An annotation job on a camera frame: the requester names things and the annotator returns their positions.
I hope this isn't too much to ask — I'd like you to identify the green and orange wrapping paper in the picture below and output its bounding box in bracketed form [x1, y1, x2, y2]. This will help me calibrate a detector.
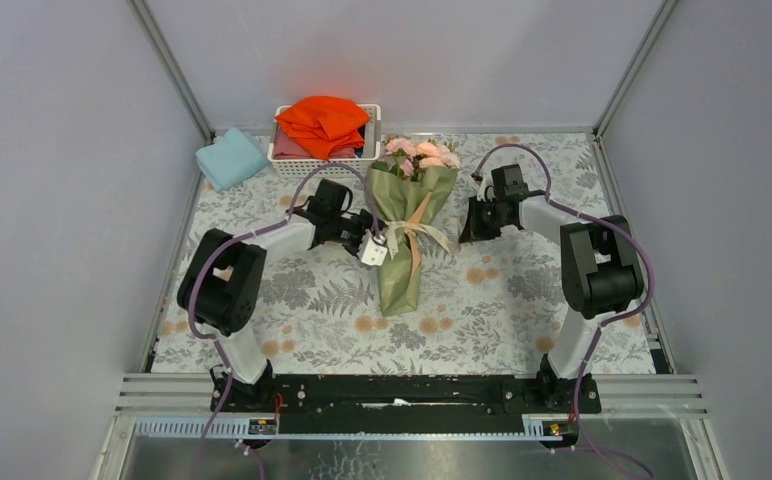
[366, 139, 461, 316]

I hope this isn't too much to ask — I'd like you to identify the cream ribbon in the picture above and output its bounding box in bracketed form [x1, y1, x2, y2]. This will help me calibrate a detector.
[384, 192, 453, 277]

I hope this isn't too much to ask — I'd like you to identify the pink cloth in basket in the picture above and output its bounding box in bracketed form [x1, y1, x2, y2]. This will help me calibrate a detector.
[273, 130, 357, 160]

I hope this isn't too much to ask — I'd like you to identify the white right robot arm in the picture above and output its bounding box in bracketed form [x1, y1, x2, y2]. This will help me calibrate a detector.
[459, 165, 645, 380]

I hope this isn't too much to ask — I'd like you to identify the orange cloth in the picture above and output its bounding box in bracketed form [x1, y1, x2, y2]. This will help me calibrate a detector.
[275, 96, 369, 161]

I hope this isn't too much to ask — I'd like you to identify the floral patterned table mat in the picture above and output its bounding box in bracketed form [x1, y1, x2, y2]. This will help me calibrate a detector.
[149, 133, 655, 375]

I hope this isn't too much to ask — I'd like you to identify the pink fake flower stem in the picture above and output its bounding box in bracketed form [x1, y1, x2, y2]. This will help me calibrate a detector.
[415, 142, 450, 158]
[419, 152, 461, 170]
[398, 159, 416, 179]
[385, 137, 417, 158]

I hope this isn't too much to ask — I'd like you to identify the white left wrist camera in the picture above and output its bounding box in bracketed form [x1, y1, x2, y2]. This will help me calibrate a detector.
[357, 232, 389, 267]

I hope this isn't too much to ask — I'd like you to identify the white plastic basket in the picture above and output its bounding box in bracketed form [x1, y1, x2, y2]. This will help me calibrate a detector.
[266, 103, 384, 179]

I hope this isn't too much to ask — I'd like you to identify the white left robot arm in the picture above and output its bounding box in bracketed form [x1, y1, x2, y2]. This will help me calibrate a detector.
[176, 179, 387, 385]

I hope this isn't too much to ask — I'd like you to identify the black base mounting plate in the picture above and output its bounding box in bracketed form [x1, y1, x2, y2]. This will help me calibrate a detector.
[210, 373, 602, 435]

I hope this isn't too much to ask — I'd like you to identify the light blue folded towel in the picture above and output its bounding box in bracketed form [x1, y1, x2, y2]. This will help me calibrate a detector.
[196, 128, 269, 191]

